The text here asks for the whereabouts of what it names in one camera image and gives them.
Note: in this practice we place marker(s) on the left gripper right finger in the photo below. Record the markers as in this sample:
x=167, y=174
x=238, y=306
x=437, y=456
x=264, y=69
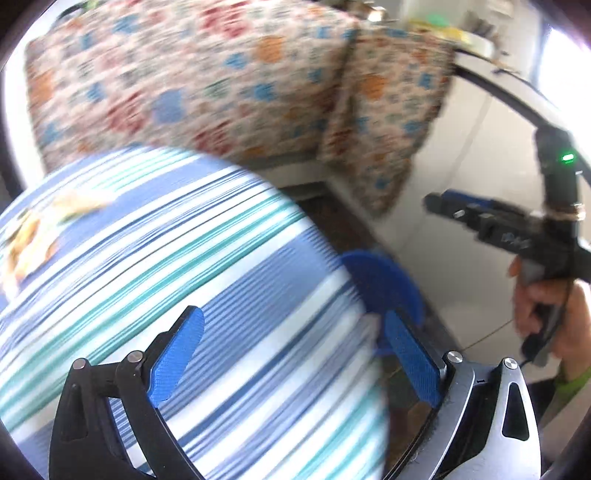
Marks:
x=445, y=386

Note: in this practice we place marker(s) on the steel pot with lid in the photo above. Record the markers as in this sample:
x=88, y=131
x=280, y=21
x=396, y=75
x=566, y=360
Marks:
x=369, y=11

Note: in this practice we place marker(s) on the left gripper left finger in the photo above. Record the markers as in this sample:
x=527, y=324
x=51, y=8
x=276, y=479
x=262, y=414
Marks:
x=146, y=383

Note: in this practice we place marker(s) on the patterned fu character cloth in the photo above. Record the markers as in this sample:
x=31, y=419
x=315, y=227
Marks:
x=241, y=80

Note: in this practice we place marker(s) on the red white snack wrapper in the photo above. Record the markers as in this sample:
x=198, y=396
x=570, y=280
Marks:
x=30, y=240

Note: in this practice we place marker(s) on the blue trash bin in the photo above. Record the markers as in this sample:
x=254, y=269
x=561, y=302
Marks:
x=388, y=292

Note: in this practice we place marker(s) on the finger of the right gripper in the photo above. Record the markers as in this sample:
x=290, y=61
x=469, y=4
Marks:
x=469, y=216
x=459, y=198

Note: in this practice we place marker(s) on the striped blue tablecloth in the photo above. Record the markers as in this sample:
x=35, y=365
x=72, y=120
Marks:
x=284, y=384

